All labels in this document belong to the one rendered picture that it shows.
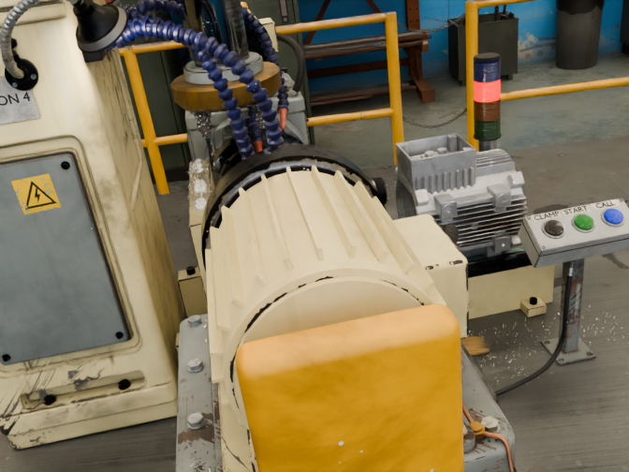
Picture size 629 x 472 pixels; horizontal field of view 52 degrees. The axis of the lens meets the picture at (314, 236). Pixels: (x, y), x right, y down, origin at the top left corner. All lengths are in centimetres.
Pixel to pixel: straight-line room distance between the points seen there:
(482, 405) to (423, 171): 64
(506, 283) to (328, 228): 87
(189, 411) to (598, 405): 72
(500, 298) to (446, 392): 94
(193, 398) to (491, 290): 79
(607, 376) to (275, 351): 91
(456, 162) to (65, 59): 66
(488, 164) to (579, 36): 497
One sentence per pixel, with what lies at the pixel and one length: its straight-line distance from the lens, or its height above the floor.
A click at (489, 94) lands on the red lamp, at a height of 114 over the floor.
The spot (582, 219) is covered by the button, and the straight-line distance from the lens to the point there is 111.
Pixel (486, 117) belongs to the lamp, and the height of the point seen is 109.
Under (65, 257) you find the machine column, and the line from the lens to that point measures 103.
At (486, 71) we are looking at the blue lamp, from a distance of 152.
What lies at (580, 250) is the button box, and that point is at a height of 103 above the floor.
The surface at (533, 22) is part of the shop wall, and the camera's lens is 645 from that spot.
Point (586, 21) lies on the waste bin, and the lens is 616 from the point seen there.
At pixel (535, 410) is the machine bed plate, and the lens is 114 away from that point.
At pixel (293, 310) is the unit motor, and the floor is 133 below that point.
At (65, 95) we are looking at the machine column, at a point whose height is 138.
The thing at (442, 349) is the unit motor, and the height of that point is 133.
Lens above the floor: 157
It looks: 27 degrees down
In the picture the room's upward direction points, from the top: 8 degrees counter-clockwise
